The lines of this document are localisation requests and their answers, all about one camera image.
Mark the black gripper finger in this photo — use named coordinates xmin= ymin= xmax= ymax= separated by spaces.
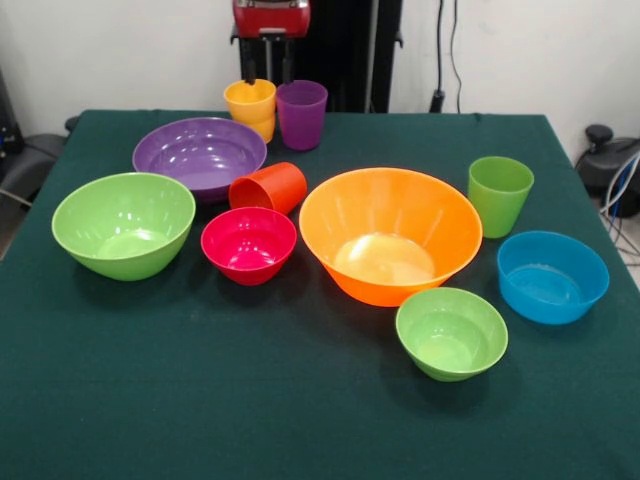
xmin=240 ymin=37 xmax=258 ymax=86
xmin=280 ymin=38 xmax=297 ymax=84

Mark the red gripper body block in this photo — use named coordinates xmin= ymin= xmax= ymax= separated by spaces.
xmin=231 ymin=0 xmax=313 ymax=39

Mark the yellow cup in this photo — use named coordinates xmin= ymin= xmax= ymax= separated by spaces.
xmin=222 ymin=78 xmax=278 ymax=145

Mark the purple cup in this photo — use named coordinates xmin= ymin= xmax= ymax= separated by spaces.
xmin=275 ymin=79 xmax=330 ymax=153

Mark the purple bowl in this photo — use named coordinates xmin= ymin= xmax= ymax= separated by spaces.
xmin=131 ymin=116 xmax=269 ymax=204

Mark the red-orange cup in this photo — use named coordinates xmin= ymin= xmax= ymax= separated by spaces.
xmin=228 ymin=161 xmax=308 ymax=216

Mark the pink bowl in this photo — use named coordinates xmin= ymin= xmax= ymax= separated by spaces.
xmin=200 ymin=206 xmax=299 ymax=287

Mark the large orange bowl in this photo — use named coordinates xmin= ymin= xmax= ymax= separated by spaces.
xmin=298 ymin=167 xmax=484 ymax=308

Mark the large green bowl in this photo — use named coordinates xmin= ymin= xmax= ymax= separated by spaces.
xmin=51 ymin=172 xmax=197 ymax=282

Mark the green cup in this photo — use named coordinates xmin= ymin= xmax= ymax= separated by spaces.
xmin=467 ymin=155 xmax=536 ymax=240

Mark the dark green table cloth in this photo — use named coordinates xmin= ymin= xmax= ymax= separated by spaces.
xmin=0 ymin=109 xmax=640 ymax=480

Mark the small green bowl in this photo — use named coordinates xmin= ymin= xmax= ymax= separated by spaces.
xmin=395 ymin=286 xmax=510 ymax=383

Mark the blue bowl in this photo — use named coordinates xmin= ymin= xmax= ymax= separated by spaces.
xmin=496 ymin=230 xmax=611 ymax=327

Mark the black wall cable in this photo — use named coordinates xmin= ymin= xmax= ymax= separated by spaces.
xmin=430 ymin=0 xmax=464 ymax=115

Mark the bundle of floor cables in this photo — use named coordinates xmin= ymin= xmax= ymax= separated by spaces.
xmin=599 ymin=149 xmax=640 ymax=259

